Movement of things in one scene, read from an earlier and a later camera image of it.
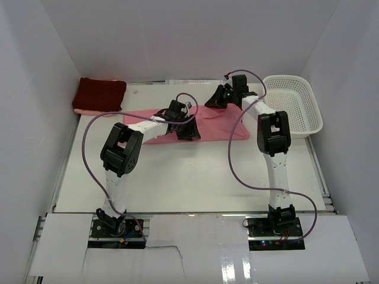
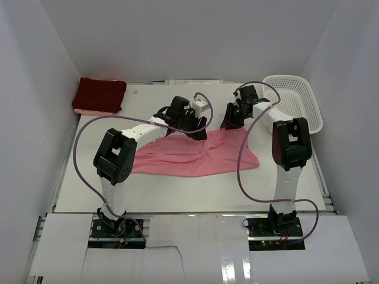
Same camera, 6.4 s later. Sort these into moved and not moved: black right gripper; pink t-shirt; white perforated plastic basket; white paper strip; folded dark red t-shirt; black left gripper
Moved: pink t-shirt; black right gripper
Not moved: folded dark red t-shirt; white perforated plastic basket; white paper strip; black left gripper
